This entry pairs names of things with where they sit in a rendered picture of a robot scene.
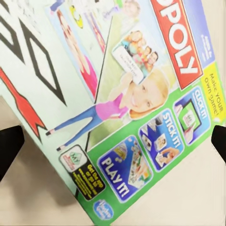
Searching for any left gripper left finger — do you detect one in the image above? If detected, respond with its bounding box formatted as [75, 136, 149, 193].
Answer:
[0, 125, 24, 181]

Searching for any board game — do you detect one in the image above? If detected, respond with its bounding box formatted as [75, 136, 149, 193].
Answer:
[0, 0, 226, 226]

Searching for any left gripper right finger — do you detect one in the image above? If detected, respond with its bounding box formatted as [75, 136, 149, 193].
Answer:
[211, 125, 226, 163]

